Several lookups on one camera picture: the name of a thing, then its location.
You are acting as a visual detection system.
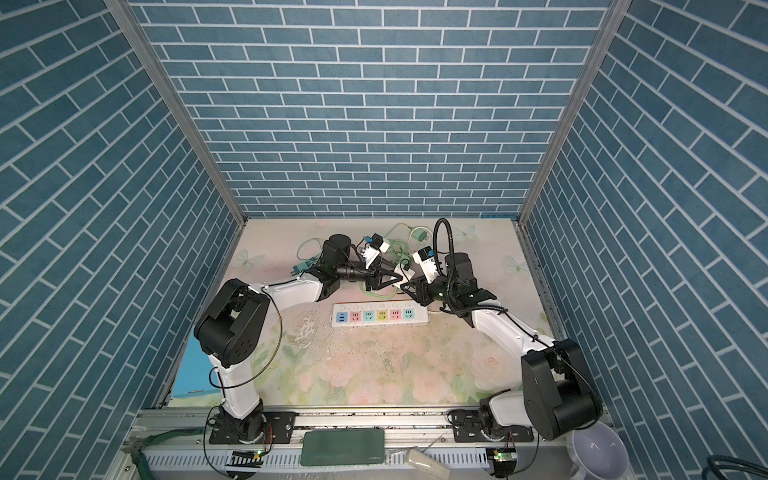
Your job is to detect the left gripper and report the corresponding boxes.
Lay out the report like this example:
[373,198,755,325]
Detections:
[335,257,402,294]

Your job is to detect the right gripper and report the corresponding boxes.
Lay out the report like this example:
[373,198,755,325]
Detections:
[400,272,458,306]

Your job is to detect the white power strip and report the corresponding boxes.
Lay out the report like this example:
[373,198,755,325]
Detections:
[331,300,429,328]

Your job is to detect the white charger adapter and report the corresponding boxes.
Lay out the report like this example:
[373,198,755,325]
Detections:
[394,263,415,288]

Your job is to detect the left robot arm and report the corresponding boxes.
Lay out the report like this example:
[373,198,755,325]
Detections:
[194,234,403,421]

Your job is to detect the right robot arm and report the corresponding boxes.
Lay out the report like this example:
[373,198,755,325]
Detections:
[400,247,603,440]

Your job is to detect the teal charger upper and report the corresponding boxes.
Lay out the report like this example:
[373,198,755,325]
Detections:
[292,257,317,276]

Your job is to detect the white small device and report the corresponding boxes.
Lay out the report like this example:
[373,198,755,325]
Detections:
[405,448,450,480]

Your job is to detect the blue sheet at left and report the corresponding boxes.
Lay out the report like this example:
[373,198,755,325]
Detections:
[171,334,217,399]

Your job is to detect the white bowl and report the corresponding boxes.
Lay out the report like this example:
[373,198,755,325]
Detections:
[566,422,629,480]

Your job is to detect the teal multi-head cable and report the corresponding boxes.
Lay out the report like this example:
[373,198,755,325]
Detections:
[295,236,325,265]

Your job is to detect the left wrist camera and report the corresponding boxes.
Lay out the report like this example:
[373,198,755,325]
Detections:
[363,233,390,270]

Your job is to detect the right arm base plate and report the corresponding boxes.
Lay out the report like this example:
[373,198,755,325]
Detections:
[445,408,534,443]

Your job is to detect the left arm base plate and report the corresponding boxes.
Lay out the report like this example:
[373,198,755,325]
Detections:
[207,409,296,446]

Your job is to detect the green box on rail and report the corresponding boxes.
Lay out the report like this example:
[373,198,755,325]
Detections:
[300,428,386,467]

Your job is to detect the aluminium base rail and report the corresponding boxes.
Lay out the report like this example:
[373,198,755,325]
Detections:
[106,405,572,479]

